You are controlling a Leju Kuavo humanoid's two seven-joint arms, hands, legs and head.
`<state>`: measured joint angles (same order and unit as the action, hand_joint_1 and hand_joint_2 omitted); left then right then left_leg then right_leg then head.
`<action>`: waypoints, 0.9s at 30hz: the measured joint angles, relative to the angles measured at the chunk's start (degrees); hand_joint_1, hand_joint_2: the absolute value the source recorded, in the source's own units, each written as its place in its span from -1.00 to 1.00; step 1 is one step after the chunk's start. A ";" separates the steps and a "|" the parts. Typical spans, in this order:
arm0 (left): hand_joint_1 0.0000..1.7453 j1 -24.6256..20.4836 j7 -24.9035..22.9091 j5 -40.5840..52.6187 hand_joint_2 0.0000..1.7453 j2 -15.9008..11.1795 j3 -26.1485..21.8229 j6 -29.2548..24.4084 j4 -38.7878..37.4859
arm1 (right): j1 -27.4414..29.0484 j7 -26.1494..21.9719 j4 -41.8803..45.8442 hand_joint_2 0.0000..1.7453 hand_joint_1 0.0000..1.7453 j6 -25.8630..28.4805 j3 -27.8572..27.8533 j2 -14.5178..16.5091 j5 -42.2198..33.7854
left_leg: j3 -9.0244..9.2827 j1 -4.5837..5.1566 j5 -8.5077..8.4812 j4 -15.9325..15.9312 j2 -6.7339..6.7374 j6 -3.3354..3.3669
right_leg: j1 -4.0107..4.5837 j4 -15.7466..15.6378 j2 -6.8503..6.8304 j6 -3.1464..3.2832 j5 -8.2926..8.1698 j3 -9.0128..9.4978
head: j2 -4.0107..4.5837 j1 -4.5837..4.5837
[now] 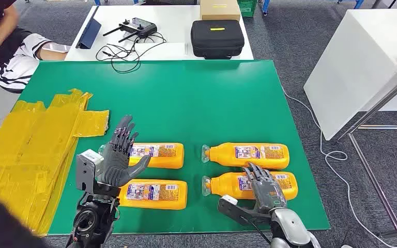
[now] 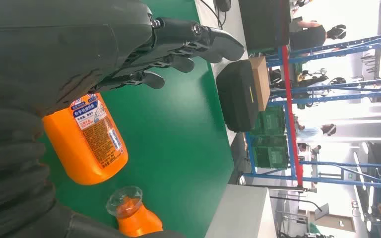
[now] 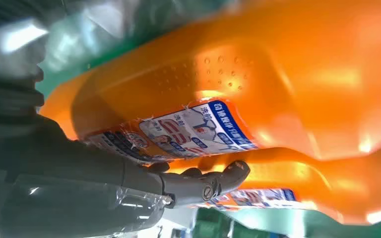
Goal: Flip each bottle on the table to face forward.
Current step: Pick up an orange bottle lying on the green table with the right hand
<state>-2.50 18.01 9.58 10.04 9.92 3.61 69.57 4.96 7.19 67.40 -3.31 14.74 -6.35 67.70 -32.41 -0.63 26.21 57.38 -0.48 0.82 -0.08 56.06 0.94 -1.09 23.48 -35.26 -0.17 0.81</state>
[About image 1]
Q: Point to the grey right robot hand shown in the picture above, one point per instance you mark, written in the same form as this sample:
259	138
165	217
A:
268	195

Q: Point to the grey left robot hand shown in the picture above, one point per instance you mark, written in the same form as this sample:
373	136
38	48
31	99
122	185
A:
114	167

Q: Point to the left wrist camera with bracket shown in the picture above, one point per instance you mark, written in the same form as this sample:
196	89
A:
85	167

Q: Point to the large white table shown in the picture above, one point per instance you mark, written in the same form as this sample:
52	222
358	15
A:
356	68

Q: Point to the black carrying case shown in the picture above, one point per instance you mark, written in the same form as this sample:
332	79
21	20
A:
215	41

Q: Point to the dark blue tablet cover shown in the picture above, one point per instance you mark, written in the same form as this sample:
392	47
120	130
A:
90	34

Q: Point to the orange detergent bottle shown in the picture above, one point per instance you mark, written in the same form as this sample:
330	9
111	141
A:
226	188
157	198
164	157
226	159

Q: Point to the black robot torso edge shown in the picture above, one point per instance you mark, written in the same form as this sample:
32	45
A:
0	226

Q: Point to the person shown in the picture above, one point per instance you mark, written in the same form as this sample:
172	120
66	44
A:
0	41

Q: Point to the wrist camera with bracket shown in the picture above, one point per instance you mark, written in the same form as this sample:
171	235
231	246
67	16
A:
85	167
229	205

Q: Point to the cardboard box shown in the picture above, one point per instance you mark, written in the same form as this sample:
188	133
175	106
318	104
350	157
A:
219	12

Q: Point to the yellow taped sheet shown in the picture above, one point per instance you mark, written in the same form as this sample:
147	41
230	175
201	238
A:
20	154

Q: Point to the green plastic crate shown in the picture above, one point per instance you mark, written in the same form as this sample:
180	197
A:
246	8

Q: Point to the black remote controller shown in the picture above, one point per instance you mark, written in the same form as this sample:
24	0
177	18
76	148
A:
140	27

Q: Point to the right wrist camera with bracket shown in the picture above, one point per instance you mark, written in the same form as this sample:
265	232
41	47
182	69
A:
229	205

